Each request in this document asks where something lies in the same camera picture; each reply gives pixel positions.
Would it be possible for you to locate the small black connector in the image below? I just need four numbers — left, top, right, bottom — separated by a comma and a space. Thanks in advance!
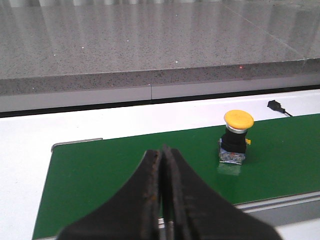
267, 100, 293, 117

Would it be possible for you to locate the white pleated curtain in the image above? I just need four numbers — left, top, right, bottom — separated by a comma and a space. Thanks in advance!
7, 0, 251, 7

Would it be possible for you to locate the green conveyor belt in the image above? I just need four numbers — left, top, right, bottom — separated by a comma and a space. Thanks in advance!
32, 114, 320, 239

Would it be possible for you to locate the grey stone counter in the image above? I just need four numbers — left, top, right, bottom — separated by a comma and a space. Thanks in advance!
0, 0, 320, 113

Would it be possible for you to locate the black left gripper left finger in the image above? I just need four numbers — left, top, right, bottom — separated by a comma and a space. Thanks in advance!
57, 150, 162, 240

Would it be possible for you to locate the yellow push button edge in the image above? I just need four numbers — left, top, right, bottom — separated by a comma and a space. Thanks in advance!
219, 109, 254, 165

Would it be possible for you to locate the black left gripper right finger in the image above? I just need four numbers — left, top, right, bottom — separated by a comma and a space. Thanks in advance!
161, 145, 281, 240

